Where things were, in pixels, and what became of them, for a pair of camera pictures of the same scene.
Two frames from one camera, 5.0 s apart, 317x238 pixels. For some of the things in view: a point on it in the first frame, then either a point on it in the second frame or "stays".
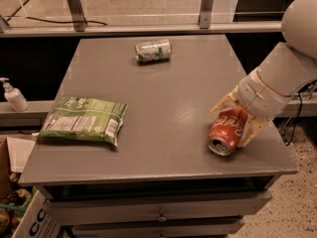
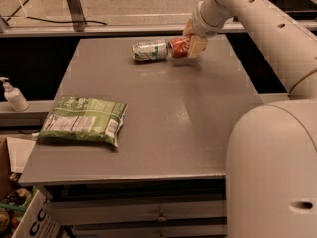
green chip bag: x=86 y=119 stays
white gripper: x=254 y=94 -> x=200 y=26
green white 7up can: x=151 y=51 stays
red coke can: x=225 y=131 -> x=179 y=47
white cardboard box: x=37 y=221 stays
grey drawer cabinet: x=160 y=180 stays
